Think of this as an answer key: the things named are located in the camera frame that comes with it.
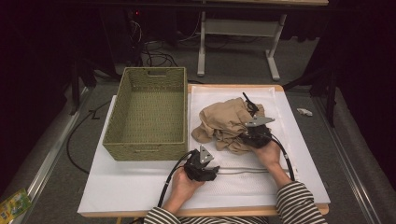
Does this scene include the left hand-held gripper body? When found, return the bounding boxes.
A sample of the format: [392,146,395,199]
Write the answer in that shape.
[183,145,217,182]

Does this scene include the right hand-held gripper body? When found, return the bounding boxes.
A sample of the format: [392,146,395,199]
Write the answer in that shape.
[238,116,276,149]

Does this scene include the black strap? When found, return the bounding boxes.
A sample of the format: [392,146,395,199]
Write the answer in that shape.
[242,91,260,117]

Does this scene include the beige garment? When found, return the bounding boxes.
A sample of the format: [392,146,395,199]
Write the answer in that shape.
[191,96,272,155]

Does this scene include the green woven basket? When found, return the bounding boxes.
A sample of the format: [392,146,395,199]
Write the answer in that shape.
[102,66,189,162]

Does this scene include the person's left hand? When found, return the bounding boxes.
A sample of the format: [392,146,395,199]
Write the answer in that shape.
[169,168,205,203]

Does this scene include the person's right hand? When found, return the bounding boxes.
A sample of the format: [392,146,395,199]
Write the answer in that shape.
[251,140,282,171]

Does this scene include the white table cover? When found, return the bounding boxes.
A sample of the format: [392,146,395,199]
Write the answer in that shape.
[79,83,330,218]

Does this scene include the person's striped shirt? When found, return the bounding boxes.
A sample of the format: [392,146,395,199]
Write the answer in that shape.
[177,216,281,224]

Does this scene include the small white crumpled object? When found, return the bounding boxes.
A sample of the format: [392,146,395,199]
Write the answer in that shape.
[296,107,314,118]

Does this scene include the white board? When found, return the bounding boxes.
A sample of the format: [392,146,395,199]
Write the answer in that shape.
[77,89,331,216]

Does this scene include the black metal stand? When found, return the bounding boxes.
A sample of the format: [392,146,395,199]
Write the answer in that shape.
[281,66,338,129]
[68,57,98,116]

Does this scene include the green yellow packet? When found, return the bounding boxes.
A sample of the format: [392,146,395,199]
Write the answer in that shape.
[0,188,33,224]

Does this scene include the left hand-held gripper black cable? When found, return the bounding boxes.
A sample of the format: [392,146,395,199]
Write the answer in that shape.
[157,148,199,209]

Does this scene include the hand-held gripper black cable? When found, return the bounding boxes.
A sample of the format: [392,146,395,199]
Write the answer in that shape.
[157,148,199,209]
[270,133,296,182]

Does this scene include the right hand-held gripper black cable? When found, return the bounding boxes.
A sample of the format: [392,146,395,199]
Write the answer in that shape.
[270,133,296,182]

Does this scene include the metal floor rail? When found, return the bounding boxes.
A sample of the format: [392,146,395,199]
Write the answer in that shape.
[312,95,376,224]
[17,87,92,224]

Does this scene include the white desk frame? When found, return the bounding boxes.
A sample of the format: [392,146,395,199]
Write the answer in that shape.
[196,0,330,82]

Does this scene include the tangled black floor cables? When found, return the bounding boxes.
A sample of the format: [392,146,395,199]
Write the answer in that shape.
[129,18,179,68]

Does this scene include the long black floor cable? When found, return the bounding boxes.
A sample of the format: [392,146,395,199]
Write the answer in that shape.
[65,100,112,175]

